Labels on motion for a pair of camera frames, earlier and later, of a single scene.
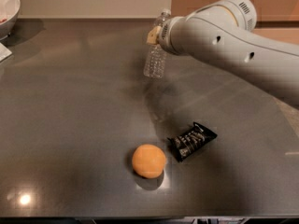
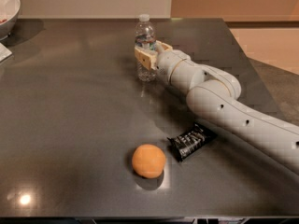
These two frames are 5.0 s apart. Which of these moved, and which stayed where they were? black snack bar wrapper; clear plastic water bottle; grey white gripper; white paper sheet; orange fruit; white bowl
Moved: clear plastic water bottle; grey white gripper
Stayed: black snack bar wrapper; white bowl; orange fruit; white paper sheet
